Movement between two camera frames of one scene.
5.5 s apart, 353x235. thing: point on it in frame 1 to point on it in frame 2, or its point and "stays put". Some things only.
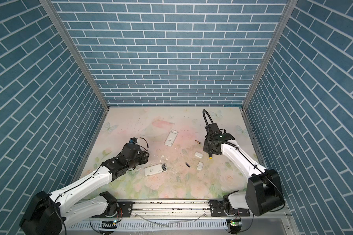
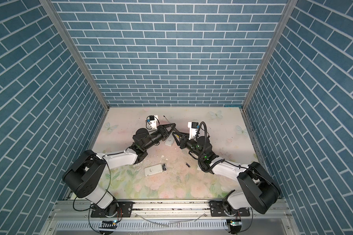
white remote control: [155, 169] stays put
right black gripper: [205, 146] to [184, 141]
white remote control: [171, 138] stays put
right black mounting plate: [217, 208] stays put
